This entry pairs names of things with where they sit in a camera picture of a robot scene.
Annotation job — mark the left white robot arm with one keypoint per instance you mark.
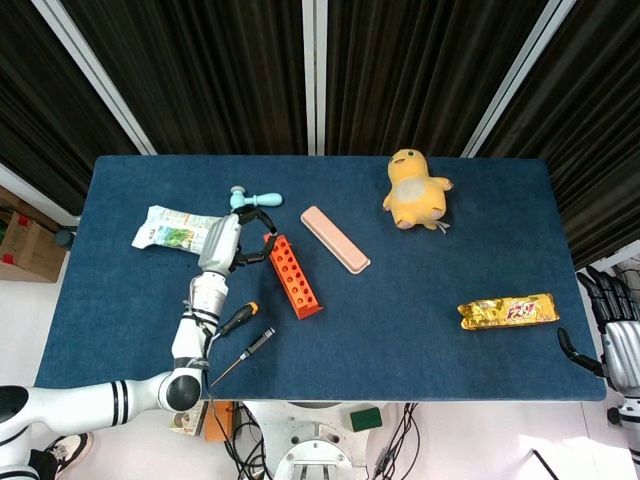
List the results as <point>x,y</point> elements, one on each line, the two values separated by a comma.
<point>75,397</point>

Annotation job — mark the black pleated curtain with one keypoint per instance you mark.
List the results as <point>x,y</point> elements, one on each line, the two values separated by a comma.
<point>210,75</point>
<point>590,125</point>
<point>410,70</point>
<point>40,100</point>

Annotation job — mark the black and white sneaker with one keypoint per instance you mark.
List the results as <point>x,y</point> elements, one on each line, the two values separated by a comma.
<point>70,450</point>

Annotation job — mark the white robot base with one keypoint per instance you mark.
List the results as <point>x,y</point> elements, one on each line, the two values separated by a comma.
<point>310,430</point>

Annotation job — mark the white snack bag green print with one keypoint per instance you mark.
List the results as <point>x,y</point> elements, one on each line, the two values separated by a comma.
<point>165,230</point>

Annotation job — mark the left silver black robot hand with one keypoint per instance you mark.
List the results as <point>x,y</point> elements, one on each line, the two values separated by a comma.
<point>220,245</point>

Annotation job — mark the small printed carton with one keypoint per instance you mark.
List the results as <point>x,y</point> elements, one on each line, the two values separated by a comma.
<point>187,425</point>

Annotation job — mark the yellow plush duck toy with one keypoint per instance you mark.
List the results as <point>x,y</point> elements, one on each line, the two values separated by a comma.
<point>415,190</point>

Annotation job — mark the light blue toy hammer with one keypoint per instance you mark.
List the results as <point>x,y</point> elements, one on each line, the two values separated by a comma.
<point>265,200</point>

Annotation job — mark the black screwdriver with orange cap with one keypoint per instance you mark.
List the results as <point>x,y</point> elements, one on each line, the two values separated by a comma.
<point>240,316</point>

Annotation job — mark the blue table cloth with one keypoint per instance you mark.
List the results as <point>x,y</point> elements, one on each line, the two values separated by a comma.
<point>400,350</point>

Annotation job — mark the gold foil snack package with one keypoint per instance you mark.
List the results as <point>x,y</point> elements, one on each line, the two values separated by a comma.
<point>505,310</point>

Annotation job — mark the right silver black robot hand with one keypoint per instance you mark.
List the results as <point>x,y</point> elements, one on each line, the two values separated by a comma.
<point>622,350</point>

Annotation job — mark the orange tool holder rack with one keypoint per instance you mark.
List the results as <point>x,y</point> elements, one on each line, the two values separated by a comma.
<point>307,310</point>

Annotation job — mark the white metal frame post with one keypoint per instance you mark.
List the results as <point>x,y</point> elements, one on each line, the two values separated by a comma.
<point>314,75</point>
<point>95,75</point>
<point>517,75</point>
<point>35,192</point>

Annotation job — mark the orange box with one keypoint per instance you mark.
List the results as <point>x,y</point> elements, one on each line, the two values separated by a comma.
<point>222,422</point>

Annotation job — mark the pink oblong plastic case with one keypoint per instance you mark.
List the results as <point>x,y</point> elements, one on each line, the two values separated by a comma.
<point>332,237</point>

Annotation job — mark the silver knurled precision screwdriver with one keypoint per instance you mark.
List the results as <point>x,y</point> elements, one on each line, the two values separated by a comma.
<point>260,340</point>

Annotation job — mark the brown cardboard box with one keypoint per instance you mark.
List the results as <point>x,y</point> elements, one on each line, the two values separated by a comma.
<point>30,245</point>

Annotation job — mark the green block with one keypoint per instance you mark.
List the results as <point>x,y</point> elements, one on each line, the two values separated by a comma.
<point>366,419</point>

